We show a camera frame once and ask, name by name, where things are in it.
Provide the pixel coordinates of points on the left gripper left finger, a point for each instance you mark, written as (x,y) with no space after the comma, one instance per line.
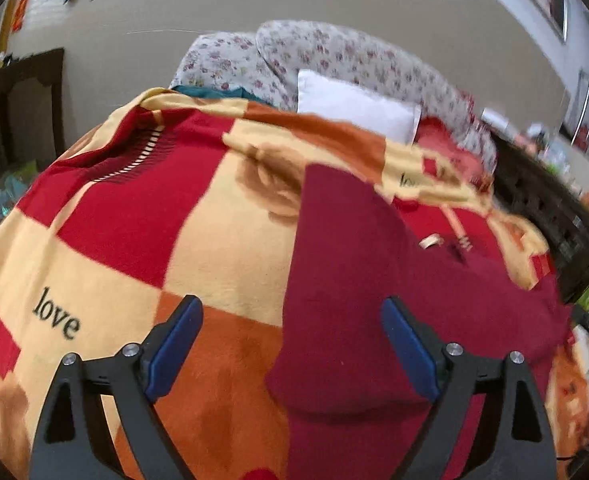
(73,439)

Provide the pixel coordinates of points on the maroon garment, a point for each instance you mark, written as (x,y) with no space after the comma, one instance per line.
(352,411)

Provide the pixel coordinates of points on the dark carved wooden cabinet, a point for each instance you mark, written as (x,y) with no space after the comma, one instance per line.
(525,187)

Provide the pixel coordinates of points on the orange red patterned blanket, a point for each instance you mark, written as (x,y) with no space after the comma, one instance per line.
(174,196)

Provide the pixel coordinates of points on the red pillow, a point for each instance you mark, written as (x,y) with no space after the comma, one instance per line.
(433,135)

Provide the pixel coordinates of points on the dark wooden side table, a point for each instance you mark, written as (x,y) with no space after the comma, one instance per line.
(31,110)

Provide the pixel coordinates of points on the white pillow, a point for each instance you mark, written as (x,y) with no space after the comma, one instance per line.
(341,101)

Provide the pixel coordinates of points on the teal cloth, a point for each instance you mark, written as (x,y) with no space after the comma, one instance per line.
(211,93)

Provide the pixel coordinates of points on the floral quilt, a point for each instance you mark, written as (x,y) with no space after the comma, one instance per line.
(266,63)

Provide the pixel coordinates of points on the red wall decoration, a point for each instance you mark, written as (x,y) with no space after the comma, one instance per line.
(19,15)

